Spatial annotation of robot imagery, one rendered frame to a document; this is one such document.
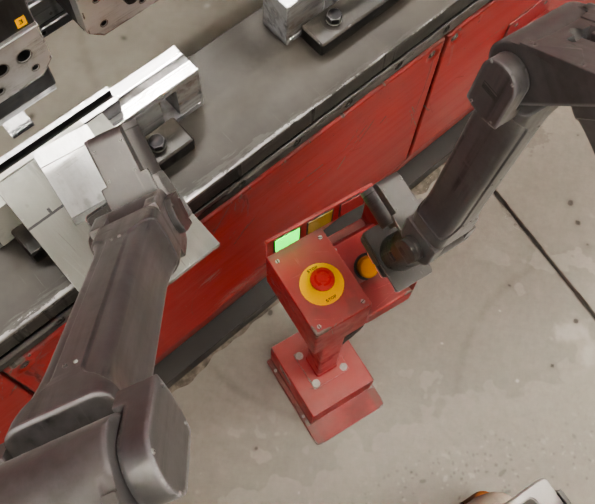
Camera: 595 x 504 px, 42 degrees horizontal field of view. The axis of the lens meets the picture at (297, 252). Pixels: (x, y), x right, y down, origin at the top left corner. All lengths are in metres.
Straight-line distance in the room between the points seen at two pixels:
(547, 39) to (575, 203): 1.68
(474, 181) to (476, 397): 1.28
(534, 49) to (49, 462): 0.45
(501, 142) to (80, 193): 0.58
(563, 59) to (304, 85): 0.73
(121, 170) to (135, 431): 0.43
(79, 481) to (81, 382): 0.08
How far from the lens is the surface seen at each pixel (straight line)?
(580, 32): 0.66
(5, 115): 1.04
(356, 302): 1.23
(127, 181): 0.76
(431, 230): 0.94
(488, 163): 0.78
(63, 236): 1.06
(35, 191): 1.10
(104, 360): 0.44
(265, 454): 1.96
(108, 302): 0.52
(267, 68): 1.31
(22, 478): 0.38
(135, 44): 2.46
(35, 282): 1.19
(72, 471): 0.36
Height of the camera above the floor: 1.94
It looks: 68 degrees down
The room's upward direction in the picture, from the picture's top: 4 degrees clockwise
